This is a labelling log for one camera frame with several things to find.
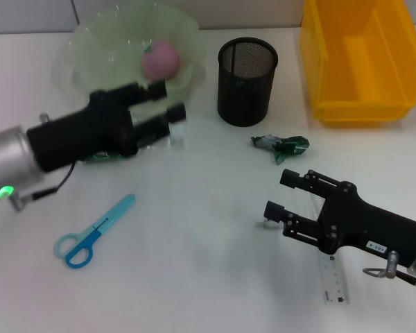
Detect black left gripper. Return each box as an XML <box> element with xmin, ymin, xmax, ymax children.
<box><xmin>26</xmin><ymin>78</ymin><xmax>188</xmax><ymax>173</ymax></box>

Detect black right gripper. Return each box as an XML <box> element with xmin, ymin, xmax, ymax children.
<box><xmin>263</xmin><ymin>169</ymin><xmax>416</xmax><ymax>268</ymax></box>

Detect clear green-label water bottle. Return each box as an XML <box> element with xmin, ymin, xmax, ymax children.
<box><xmin>83</xmin><ymin>123</ymin><xmax>187</xmax><ymax>164</ymax></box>

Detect pink toy peach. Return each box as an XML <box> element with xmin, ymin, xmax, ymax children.
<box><xmin>141</xmin><ymin>39</ymin><xmax>180</xmax><ymax>80</ymax></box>

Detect green plastic wrapper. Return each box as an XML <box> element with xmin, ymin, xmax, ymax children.
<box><xmin>250</xmin><ymin>134</ymin><xmax>310</xmax><ymax>167</ymax></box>

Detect grey ballpoint pen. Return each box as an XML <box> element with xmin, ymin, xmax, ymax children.
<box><xmin>255</xmin><ymin>218</ymin><xmax>284</xmax><ymax>230</ymax></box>

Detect black mesh pen holder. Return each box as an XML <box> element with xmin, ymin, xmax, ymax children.
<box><xmin>217</xmin><ymin>37</ymin><xmax>279</xmax><ymax>128</ymax></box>

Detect translucent green fruit bowl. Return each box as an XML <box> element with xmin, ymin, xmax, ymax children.
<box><xmin>67</xmin><ymin>5</ymin><xmax>209</xmax><ymax>105</ymax></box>

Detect clear plastic ruler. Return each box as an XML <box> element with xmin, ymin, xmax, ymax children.
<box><xmin>303</xmin><ymin>190</ymin><xmax>352</xmax><ymax>307</ymax></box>

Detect blue plastic scissors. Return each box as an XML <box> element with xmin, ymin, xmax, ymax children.
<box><xmin>53</xmin><ymin>193</ymin><xmax>137</xmax><ymax>270</ymax></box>

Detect yellow plastic bin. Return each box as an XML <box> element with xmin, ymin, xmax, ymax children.
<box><xmin>300</xmin><ymin>0</ymin><xmax>416</xmax><ymax>129</ymax></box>

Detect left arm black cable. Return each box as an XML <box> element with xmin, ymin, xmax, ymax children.
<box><xmin>7</xmin><ymin>162</ymin><xmax>76</xmax><ymax>213</ymax></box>

